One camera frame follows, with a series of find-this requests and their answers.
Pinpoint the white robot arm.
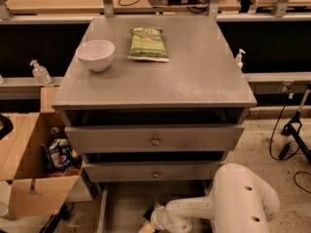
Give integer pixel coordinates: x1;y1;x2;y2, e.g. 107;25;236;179
138;163;280;233

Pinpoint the green chip bag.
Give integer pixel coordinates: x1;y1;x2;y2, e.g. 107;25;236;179
128;27;169;62

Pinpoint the brown cardboard box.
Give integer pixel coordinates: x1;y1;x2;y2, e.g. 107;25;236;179
0;87;94;217

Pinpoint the green yellow sponge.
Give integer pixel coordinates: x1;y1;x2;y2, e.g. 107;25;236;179
142;207;155;222

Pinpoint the white bowl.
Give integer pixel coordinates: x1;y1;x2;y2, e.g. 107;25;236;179
76;40;116;72

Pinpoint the black floor cable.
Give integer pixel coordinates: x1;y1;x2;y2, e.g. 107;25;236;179
268;92;311;194

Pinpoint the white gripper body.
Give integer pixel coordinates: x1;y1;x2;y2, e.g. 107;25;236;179
151;200;192;233

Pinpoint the grey middle drawer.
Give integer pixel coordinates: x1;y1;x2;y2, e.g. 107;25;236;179
84;161;222;183

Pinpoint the grey drawer cabinet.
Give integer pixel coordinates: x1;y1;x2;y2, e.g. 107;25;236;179
52;15;258;192

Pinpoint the blue soda can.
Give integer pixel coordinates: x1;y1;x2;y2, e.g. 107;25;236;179
60;148;73;169

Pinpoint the grey top drawer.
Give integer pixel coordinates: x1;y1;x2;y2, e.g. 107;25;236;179
65;124;244;154

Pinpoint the clear sanitizer pump bottle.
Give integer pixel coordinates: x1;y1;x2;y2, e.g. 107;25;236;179
30;60;52;84

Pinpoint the grey bottom drawer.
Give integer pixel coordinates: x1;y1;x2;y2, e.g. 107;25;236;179
96;181;211;233

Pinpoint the grey drawer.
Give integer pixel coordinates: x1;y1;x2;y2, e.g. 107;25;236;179
65;124;244;154
84;161;222;183
96;181;211;233

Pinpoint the snack packet in box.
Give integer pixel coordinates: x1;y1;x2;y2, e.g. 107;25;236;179
48;138;70;170

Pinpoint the black tripod stand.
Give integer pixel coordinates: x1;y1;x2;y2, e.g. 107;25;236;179
282;83;311;164

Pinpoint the white pump bottle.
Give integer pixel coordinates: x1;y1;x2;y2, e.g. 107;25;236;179
235;49;246;69

